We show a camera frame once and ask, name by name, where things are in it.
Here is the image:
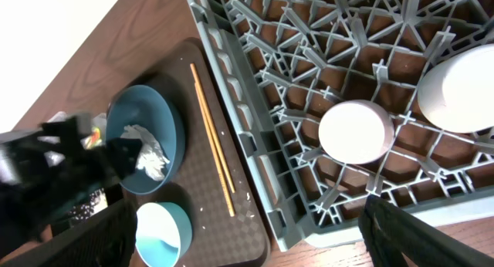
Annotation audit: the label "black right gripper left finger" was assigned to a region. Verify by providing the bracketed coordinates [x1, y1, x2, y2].
[3, 200, 137, 267]

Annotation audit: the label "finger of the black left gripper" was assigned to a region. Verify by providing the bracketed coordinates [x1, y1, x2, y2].
[106, 138, 143, 178]

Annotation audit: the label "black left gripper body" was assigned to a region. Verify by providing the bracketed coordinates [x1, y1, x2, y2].
[22, 116, 116, 205]

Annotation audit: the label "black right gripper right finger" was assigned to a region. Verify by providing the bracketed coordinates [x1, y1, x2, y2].
[358, 195, 493, 267]

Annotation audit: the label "yellow snack wrapper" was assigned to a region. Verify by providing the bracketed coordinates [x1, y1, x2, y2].
[83, 127, 102, 149]

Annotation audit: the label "light blue bowl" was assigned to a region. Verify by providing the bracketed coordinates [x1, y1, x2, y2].
[135, 202, 192, 267]

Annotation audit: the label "pink plastic cup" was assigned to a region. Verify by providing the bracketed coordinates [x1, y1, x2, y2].
[318, 100, 394, 164]

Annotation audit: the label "white plastic cup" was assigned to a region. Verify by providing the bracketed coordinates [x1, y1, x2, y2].
[417, 44, 493, 134]

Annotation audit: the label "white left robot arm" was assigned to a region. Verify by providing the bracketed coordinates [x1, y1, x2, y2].
[1, 113, 142, 256]

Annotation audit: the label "grey dishwasher rack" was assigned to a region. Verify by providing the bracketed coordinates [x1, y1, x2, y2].
[187, 0, 493, 251]

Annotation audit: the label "clear plastic bin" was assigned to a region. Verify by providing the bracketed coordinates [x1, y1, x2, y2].
[44, 111, 107, 167]

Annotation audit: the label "black plastic tray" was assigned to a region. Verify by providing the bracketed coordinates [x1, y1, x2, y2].
[50, 184, 123, 237]

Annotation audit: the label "dark blue plate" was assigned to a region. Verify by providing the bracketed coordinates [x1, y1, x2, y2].
[105, 85, 186, 195]

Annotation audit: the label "brown serving tray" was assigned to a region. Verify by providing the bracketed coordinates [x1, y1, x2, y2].
[123, 38, 270, 266]

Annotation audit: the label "wooden chopstick right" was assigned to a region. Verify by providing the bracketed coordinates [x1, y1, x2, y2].
[190, 63, 236, 193]

